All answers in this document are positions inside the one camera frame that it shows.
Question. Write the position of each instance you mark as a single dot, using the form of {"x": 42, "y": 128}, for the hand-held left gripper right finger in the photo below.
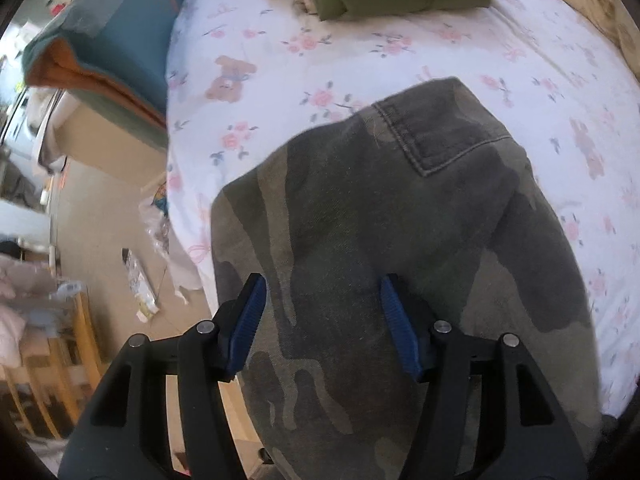
{"x": 400, "y": 330}

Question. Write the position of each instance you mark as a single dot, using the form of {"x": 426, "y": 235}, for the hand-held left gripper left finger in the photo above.
{"x": 247, "y": 320}

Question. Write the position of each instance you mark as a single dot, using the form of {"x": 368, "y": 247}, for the camouflage pants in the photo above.
{"x": 350, "y": 210}

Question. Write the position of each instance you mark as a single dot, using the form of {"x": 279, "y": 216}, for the clear plastic packet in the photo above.
{"x": 140, "y": 285}

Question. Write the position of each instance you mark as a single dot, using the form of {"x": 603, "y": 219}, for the colourful bag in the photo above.
{"x": 159, "y": 210}

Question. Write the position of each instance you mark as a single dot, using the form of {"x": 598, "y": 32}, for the wooden chair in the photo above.
{"x": 65, "y": 360}

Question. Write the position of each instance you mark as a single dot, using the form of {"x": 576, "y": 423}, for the white floral bed sheet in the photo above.
{"x": 300, "y": 60}

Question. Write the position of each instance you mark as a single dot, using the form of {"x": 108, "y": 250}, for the teal orange folded blanket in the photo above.
{"x": 115, "y": 35}

